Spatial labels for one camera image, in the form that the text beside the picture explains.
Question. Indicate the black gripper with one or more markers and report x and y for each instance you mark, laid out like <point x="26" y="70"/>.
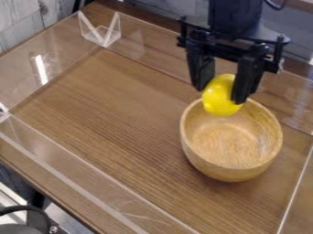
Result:
<point x="255" y="49"/>

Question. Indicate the yellow lemon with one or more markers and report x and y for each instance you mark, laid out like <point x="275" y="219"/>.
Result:
<point x="216" y="96"/>

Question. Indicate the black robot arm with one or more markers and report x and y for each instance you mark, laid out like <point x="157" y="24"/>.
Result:
<point x="231" y="16"/>

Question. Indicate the brown wooden bowl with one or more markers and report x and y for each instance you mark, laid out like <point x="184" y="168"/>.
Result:
<point x="230" y="148"/>

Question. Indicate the clear acrylic tray walls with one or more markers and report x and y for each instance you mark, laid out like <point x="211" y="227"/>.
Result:
<point x="92" y="93"/>

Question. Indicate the black metal bracket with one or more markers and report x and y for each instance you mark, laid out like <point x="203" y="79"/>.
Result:
<point x="38" y="220"/>

